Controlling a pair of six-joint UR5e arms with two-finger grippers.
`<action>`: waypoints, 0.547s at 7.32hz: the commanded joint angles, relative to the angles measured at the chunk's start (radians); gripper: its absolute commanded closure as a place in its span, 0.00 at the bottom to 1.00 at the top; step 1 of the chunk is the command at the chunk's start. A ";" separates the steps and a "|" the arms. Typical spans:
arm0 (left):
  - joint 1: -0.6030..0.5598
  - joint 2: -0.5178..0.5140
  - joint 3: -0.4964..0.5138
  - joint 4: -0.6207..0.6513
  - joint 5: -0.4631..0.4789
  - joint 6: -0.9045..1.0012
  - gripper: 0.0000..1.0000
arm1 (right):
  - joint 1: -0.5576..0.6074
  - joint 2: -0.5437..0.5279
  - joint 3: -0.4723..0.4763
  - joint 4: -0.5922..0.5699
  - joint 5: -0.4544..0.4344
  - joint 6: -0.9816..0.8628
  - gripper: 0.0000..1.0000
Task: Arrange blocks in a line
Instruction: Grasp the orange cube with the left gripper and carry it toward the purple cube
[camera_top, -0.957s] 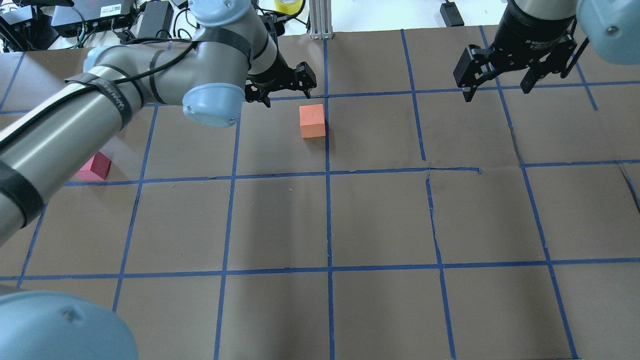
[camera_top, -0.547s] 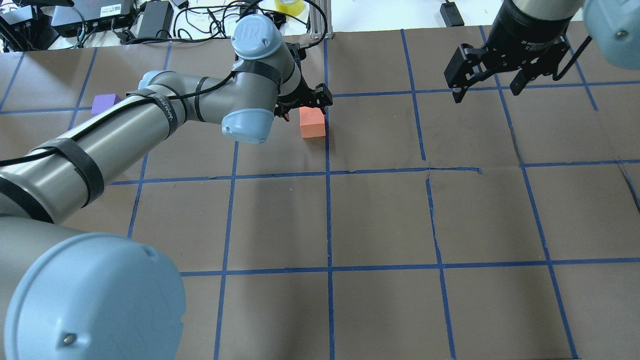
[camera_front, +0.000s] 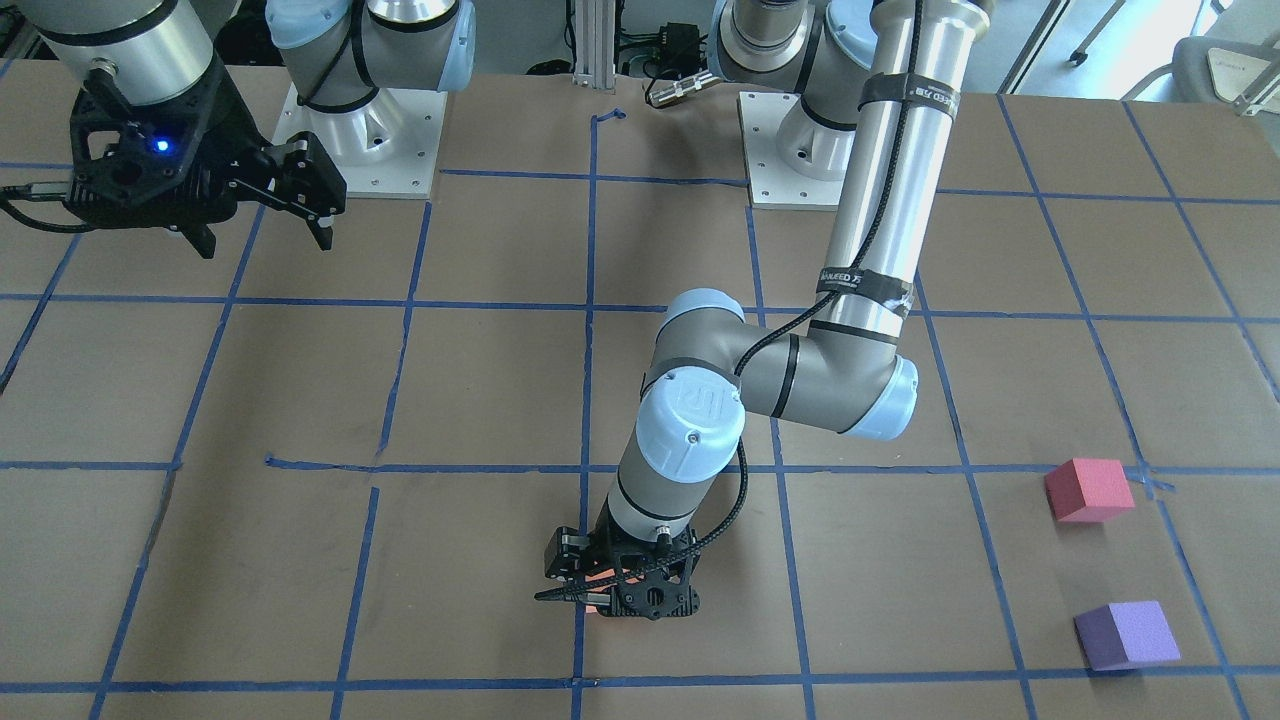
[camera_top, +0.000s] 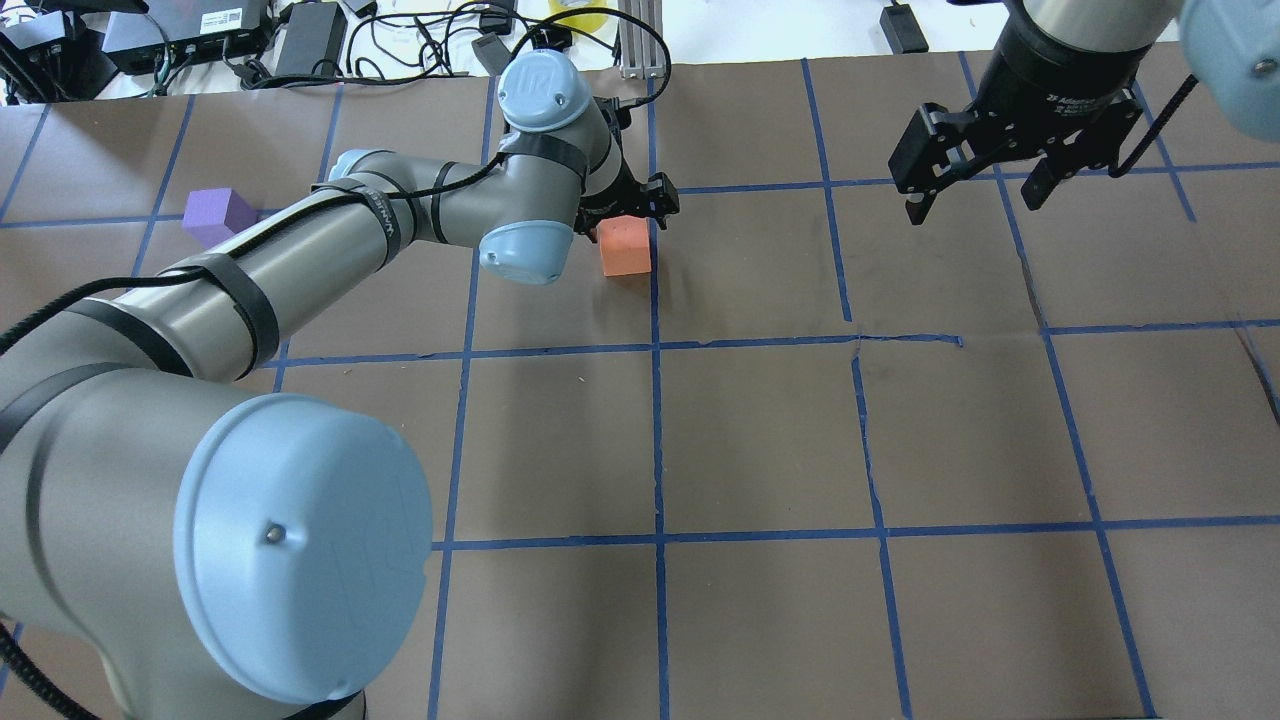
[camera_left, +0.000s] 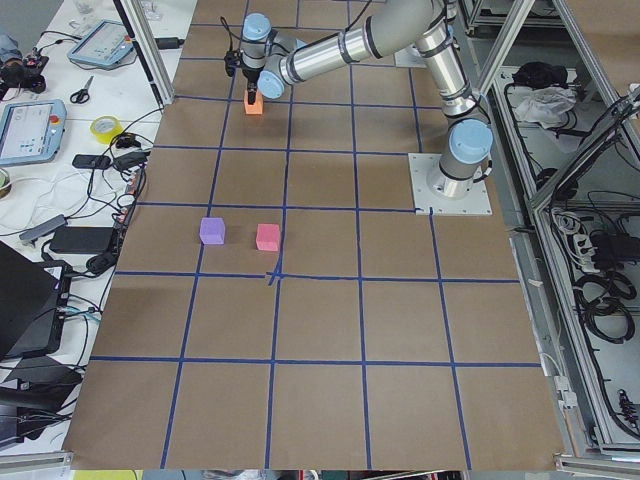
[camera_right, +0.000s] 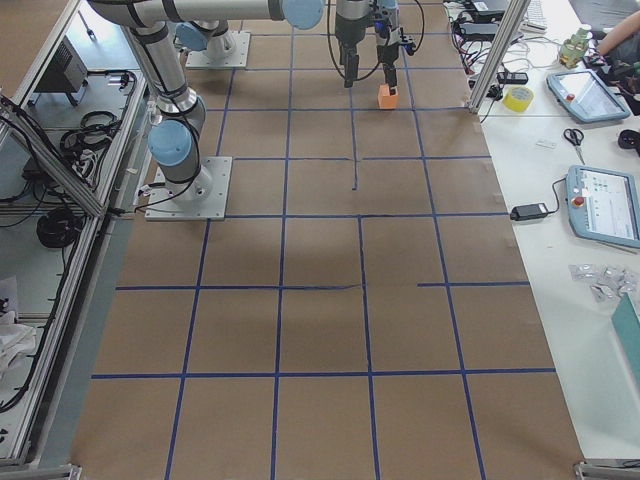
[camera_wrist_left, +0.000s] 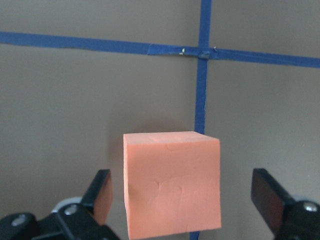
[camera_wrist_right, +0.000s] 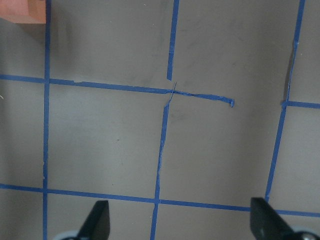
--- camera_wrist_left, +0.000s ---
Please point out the left gripper view black right finger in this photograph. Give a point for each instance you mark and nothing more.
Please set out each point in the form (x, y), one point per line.
(286, 217)

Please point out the left gripper view black left finger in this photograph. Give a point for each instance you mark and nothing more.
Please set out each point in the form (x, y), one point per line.
(79, 218)

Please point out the orange foam cube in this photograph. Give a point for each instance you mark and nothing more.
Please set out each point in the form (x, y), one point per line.
(171, 183)

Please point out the brown paper table cover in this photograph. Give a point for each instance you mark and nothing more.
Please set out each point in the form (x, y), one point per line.
(63, 112)

